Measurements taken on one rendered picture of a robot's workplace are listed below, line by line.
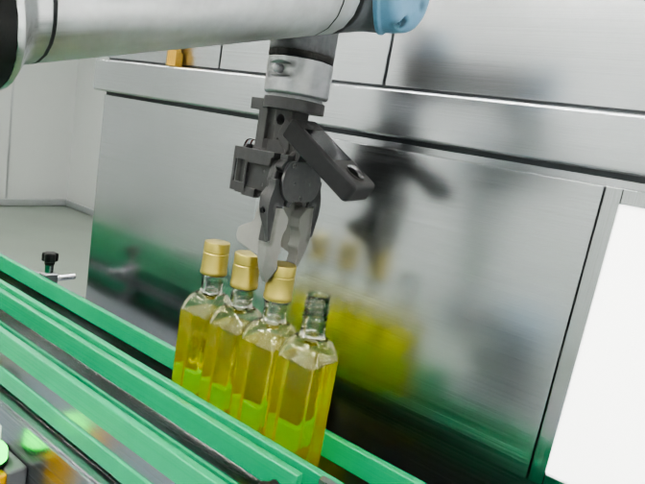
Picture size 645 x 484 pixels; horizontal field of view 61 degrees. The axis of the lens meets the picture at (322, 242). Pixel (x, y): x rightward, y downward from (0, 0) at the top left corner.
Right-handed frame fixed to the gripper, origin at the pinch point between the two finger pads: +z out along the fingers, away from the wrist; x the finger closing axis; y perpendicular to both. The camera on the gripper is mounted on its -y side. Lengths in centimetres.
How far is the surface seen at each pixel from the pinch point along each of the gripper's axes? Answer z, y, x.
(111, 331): 21.4, 36.7, -3.8
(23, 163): 65, 580, -261
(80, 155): 48, 559, -315
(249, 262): 0.1, 4.5, 1.0
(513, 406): 10.0, -26.8, -12.0
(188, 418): 20.2, 6.3, 6.0
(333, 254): -0.9, 0.9, -12.2
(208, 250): 0.2, 11.4, 1.3
